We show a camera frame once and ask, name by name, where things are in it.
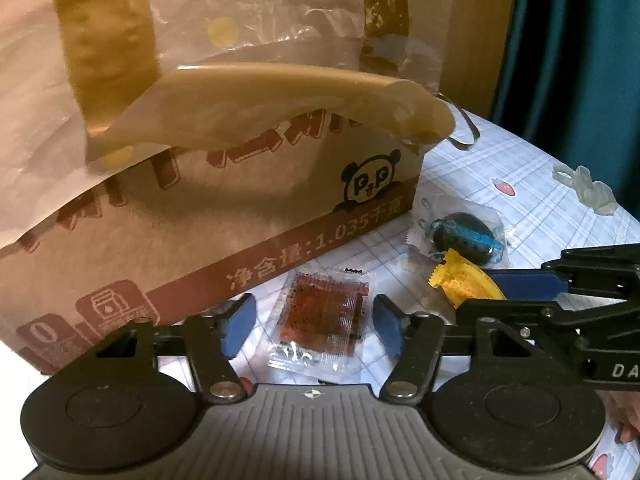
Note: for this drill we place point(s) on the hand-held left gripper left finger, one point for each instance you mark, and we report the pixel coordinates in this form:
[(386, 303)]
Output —
[(240, 325)]

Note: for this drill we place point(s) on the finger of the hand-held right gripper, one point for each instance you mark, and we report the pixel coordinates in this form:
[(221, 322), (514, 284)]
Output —
[(510, 308), (530, 284)]

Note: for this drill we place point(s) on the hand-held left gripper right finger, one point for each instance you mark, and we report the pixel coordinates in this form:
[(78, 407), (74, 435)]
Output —
[(387, 322)]

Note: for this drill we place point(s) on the yellow snack packet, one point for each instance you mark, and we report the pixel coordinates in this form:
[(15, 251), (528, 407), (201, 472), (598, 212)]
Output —
[(460, 280)]

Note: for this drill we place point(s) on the brown square snack clear packet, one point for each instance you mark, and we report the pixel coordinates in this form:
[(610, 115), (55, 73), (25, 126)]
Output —
[(320, 315)]

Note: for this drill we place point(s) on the brown cardboard box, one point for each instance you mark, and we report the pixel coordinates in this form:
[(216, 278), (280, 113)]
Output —
[(250, 220)]

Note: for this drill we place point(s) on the person's right hand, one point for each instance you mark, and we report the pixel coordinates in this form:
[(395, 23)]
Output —
[(629, 422)]

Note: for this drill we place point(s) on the small clear packet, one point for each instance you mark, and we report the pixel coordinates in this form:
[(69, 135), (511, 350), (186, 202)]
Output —
[(417, 262)]

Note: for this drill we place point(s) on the blue checked strawberry tablecloth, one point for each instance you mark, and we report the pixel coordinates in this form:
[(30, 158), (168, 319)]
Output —
[(540, 200)]

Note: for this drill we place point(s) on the dark round snack blue label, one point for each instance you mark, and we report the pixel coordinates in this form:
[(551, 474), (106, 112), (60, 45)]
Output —
[(460, 235)]

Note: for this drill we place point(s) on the clear plastic piece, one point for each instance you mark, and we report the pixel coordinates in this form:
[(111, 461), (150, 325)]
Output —
[(595, 192)]

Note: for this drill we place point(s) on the yellow wooden door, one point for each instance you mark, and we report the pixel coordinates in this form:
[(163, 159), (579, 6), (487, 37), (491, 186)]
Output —
[(480, 35)]

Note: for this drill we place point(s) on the clear plastic bag liner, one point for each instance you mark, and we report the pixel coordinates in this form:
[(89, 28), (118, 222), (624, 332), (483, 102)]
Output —
[(30, 110)]

